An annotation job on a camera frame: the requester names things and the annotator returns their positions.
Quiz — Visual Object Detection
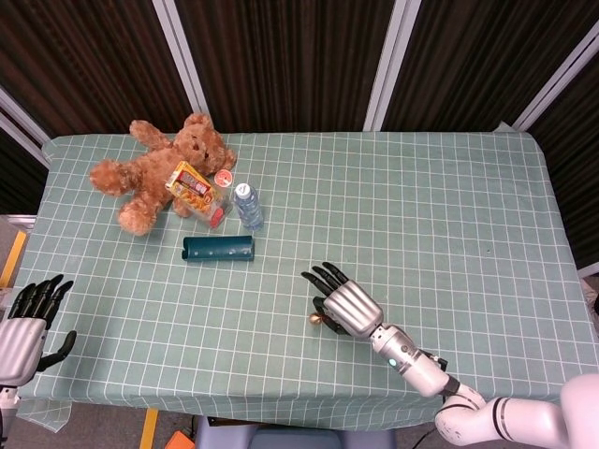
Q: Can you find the orange object on floor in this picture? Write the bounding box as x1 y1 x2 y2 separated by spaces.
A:
164 429 197 449

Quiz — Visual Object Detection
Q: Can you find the green checkered tablecloth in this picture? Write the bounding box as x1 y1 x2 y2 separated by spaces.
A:
12 130 599 432

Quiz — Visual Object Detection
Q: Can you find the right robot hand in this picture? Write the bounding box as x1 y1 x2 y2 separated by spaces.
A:
300 262 384 338

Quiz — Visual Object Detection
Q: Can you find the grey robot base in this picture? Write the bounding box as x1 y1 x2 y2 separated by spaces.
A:
193 414 398 449

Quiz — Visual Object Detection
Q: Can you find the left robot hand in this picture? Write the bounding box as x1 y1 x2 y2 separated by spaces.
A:
0 274 78 387

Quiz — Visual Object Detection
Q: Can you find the dark teal cylinder case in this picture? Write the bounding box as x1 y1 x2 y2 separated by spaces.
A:
181 235 256 263

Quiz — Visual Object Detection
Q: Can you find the white object at table edge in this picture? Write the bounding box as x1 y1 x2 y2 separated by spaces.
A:
578 269 599 305

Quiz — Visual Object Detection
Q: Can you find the clear water bottle white cap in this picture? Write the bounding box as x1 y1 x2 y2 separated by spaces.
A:
232 182 265 231

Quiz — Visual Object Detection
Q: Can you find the white box with yellow edge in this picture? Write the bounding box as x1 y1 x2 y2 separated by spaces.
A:
0 214 37 289

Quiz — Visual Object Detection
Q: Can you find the clear bottle with red cap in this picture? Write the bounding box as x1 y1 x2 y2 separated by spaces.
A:
201 168 235 230

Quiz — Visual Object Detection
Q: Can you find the brown teddy bear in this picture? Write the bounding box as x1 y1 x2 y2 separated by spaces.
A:
88 112 237 237

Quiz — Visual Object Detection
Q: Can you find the yellow snack box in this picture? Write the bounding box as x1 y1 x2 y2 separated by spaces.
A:
164 160 222 219

